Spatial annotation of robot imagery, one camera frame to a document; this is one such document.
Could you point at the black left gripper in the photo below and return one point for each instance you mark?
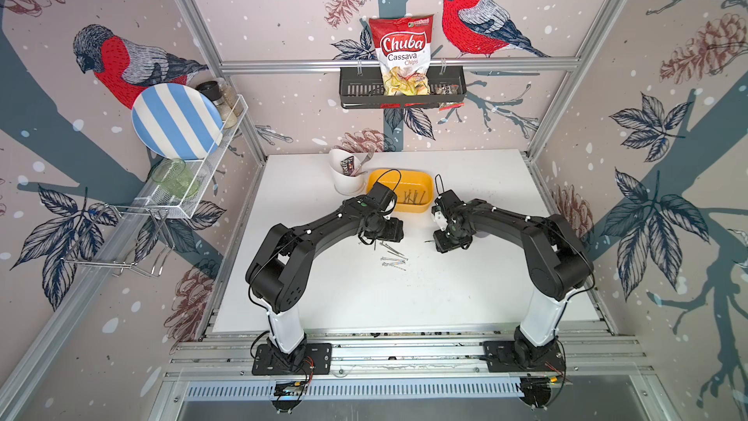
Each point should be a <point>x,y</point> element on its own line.
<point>395,233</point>

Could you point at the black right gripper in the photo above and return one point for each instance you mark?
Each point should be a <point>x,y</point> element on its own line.
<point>440,246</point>

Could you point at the yellow plastic storage box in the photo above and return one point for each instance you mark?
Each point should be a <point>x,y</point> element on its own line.
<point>414,189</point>

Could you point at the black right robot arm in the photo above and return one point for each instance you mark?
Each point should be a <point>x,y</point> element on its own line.
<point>557,265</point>

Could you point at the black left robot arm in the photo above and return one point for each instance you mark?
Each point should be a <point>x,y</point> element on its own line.
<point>280,271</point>

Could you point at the white utensil holder cup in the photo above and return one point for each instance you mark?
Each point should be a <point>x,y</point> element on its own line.
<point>347,170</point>

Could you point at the red cassava chips bag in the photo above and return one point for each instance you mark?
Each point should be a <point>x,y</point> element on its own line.
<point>402,48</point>

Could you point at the light spice jar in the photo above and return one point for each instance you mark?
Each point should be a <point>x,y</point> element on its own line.
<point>231,99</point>

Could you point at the green glass cup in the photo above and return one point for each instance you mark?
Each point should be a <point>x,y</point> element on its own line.
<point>176,178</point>

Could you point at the dark lid spice jar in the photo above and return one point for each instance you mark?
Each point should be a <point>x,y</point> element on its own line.
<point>211,90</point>

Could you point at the blue white striped plate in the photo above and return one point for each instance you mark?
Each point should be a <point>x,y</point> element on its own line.
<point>177,122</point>

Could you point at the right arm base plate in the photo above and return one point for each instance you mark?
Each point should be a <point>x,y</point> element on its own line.
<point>520,355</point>

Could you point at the black wire wall basket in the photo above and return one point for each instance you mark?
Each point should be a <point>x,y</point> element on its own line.
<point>368,88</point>

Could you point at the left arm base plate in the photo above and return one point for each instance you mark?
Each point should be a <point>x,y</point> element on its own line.
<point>307,358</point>

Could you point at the clear wire wall shelf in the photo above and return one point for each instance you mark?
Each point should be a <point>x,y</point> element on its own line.
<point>156,202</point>

